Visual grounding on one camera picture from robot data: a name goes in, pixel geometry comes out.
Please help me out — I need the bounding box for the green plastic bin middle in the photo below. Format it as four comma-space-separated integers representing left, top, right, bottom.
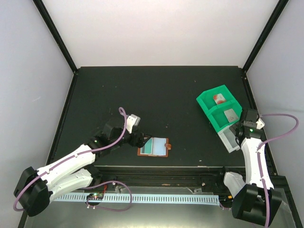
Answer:
207, 101, 242, 133

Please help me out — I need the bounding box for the brown leather card holder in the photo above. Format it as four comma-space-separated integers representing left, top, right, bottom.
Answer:
137, 137, 171, 158

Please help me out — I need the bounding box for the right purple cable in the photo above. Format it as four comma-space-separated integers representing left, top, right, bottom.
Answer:
257, 113, 299, 226

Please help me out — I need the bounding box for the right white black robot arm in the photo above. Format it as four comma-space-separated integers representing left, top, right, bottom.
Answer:
216, 109, 282, 228

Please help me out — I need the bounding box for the teal card in holder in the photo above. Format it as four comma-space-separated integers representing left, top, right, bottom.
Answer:
140, 138, 153, 155

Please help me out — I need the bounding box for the green plastic bin far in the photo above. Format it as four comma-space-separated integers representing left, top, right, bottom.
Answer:
196, 85, 236, 113

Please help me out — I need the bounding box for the left circuit board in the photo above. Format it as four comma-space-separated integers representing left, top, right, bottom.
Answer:
86, 193, 104, 200

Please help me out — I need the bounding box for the right circuit board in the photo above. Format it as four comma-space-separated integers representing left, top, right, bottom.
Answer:
219, 195, 233, 203

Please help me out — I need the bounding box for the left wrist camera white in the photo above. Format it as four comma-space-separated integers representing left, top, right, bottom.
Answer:
126, 114, 141, 133

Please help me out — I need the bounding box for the left black frame post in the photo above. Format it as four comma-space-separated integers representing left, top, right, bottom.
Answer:
33, 0, 78, 74

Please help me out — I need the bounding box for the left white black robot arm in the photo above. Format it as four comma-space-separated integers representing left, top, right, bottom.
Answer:
13, 114, 152, 217

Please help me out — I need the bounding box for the white card in middle bin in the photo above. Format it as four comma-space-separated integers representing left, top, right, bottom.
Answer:
224, 108, 239, 123

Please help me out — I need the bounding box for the black aluminium rail base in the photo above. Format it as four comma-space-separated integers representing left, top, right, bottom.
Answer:
90, 165, 288, 190

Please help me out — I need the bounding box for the black frame post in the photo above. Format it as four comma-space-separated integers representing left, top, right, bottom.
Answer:
242, 0, 289, 73
33, 0, 78, 74

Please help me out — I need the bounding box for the white slotted cable duct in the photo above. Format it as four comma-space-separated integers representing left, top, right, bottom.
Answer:
55, 192, 220, 206

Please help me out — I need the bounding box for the red white card in bin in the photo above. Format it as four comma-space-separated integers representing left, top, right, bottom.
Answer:
213, 94, 226, 105

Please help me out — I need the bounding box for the circuit board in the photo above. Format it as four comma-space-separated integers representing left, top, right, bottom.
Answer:
219, 195, 233, 203
86, 193, 104, 200

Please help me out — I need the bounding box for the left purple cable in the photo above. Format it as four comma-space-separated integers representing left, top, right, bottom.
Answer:
13, 107, 127, 211

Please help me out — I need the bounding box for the green plastic bin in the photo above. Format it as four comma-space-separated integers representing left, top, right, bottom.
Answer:
196, 85, 236, 113
207, 101, 242, 133

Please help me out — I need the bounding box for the right black frame post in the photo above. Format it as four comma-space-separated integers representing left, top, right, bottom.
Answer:
242, 0, 289, 73

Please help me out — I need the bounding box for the purple cable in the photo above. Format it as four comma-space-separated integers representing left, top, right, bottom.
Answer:
13, 107, 127, 211
257, 113, 299, 226

